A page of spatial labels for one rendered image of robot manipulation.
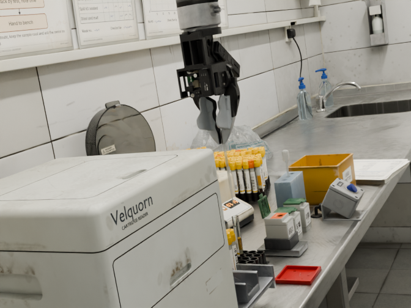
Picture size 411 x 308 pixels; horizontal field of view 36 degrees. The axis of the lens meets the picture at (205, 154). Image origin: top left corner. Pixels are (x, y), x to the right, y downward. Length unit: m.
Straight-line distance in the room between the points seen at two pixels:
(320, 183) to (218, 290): 0.75
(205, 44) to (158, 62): 0.90
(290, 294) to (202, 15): 0.50
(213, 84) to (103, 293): 0.53
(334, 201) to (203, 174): 0.66
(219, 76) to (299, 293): 0.40
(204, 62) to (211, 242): 0.38
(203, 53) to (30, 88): 0.54
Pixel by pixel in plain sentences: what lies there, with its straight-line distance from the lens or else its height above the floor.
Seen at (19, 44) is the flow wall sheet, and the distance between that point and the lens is 1.51.
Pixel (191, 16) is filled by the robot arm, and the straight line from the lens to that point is 1.11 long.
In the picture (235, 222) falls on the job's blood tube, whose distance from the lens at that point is 1.21.
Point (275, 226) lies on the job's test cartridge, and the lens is 1.26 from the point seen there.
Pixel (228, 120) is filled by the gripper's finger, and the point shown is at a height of 1.17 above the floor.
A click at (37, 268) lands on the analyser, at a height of 1.11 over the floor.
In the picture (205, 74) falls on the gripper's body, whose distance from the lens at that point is 1.09.
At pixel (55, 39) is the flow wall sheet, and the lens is 1.60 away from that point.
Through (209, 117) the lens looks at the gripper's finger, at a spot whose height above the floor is 1.18.
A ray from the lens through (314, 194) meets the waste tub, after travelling 1.58.
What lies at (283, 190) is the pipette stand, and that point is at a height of 0.95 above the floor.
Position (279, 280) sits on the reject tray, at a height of 0.88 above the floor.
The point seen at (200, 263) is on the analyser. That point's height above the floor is 1.04.
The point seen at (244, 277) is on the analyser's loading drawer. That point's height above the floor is 0.94.
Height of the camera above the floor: 1.32
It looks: 10 degrees down
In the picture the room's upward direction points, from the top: 9 degrees counter-clockwise
